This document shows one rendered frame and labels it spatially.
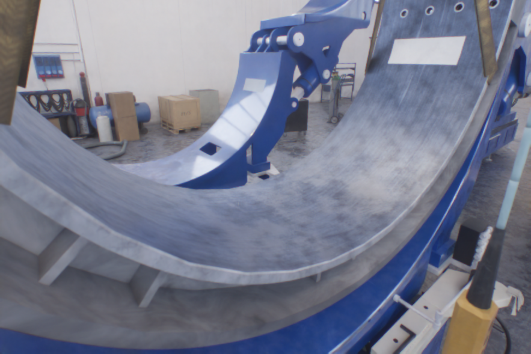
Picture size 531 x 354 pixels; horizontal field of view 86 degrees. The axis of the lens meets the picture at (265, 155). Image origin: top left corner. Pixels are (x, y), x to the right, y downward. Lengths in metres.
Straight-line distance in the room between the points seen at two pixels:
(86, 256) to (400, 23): 1.94
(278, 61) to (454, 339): 2.66
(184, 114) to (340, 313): 7.60
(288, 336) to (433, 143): 1.10
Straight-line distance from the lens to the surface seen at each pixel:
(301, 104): 7.76
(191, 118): 8.65
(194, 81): 10.39
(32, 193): 0.53
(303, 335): 1.36
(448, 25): 1.96
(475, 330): 0.90
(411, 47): 2.00
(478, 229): 2.10
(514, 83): 2.72
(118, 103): 8.05
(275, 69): 3.10
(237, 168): 2.99
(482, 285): 0.86
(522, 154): 0.74
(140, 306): 0.79
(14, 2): 0.53
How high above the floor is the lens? 2.04
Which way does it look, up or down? 19 degrees down
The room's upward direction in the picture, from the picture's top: straight up
